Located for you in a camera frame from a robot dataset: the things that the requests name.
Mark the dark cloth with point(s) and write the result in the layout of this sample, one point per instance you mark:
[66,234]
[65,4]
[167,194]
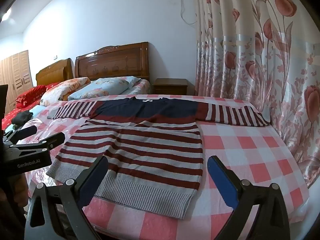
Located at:
[22,118]

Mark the small wooden headboard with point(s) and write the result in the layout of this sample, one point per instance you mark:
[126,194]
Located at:
[52,73]

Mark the wooden nightstand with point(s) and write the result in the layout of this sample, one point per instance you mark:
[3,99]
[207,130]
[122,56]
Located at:
[170,87]

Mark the red grey striped sweater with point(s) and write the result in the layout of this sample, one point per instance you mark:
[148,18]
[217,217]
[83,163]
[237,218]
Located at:
[150,150]

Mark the light blue floral pillow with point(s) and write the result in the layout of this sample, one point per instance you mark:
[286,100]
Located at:
[102,87]

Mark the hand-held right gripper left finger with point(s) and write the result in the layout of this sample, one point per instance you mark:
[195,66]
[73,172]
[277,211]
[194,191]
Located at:
[91,182]

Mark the red folded quilt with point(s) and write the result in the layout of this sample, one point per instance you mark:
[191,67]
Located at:
[28,97]

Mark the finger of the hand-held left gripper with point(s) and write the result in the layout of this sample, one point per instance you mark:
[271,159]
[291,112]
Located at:
[23,132]
[50,142]

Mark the shiny pink floral quilt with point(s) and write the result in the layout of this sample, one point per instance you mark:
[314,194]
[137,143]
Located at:
[50,127]

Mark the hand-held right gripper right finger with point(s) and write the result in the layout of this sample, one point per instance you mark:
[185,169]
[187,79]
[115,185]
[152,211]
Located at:
[221,180]

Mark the pink checked bed sheet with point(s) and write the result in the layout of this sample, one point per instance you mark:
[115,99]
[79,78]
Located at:
[250,150]

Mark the orange floral pillow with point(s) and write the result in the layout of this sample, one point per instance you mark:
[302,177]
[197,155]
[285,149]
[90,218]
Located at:
[60,90]

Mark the person's left forearm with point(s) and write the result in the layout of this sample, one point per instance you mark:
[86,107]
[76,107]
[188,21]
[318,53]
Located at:
[13,205]

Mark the wooden wardrobe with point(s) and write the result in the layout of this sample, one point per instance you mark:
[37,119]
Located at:
[17,80]

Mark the floral tulip curtain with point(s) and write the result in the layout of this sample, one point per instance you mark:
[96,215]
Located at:
[250,55]

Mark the large wooden headboard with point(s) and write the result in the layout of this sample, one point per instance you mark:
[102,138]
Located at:
[112,62]

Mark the red bed sheet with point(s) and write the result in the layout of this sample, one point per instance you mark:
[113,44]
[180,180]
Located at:
[8,118]

